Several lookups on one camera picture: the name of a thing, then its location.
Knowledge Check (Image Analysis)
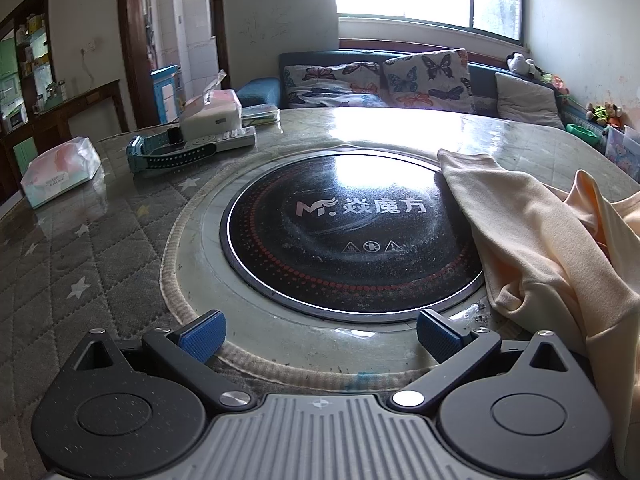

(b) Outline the panda plush toy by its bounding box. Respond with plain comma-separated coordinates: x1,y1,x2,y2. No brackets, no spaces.
506,52,544,81

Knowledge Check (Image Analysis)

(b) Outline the wide butterfly print pillow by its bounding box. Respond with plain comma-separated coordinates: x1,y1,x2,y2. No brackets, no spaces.
282,61,390,109

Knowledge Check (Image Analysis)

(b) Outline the cream long-sleeved garment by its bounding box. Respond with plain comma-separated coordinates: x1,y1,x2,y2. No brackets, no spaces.
437,149,640,479

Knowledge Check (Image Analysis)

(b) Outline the blue smartwatch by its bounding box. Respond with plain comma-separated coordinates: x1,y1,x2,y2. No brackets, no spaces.
126,127,219,174

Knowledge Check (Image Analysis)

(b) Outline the square butterfly print pillow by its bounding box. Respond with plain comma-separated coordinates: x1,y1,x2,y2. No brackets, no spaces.
382,48,476,114

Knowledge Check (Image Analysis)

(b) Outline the white power strip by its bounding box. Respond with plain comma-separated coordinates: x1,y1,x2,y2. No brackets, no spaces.
186,125,257,152

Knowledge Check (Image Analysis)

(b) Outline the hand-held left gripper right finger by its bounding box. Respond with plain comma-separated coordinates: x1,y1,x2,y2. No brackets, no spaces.
389,309,569,409

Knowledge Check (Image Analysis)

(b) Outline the pink and white tissue pack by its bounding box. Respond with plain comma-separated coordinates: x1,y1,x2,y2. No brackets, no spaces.
20,136,104,210

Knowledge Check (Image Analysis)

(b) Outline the dark wooden door frame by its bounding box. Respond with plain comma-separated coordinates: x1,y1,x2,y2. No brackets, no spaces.
115,0,232,132

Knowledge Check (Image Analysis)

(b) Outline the clear storage box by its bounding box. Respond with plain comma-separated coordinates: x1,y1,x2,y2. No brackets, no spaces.
602,124,640,184

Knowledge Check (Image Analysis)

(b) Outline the light blue box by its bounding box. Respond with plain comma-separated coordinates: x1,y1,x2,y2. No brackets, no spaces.
149,64,181,124

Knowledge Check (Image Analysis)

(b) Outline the dark blue sofa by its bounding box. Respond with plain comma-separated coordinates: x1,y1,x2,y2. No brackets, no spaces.
235,49,572,122

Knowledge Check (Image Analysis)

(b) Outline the brown and green plush toy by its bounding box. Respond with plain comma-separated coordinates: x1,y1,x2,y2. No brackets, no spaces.
584,102,624,129

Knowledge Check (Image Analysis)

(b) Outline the wall shelf cabinet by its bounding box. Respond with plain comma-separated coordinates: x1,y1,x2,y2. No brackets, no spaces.
0,0,56,134

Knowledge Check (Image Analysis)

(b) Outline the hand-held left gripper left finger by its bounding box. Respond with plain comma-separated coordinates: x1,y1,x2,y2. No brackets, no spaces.
74,309,254,409

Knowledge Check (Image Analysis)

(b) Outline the small colourful plush toy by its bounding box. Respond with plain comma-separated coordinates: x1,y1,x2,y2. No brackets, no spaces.
542,73,571,97

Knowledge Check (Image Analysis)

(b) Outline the white tissue pack, torn wrapper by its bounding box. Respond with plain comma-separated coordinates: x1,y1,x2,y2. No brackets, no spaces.
178,69,244,137

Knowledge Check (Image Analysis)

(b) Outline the dark wooden sideboard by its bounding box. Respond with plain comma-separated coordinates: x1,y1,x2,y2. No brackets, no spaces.
0,79,129,202

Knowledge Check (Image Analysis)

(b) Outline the grey pillow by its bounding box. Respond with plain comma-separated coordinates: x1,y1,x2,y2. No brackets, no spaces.
494,72,566,130

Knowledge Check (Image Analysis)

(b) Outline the round black induction cooktop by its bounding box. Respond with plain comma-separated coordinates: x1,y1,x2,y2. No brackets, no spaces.
220,153,487,324

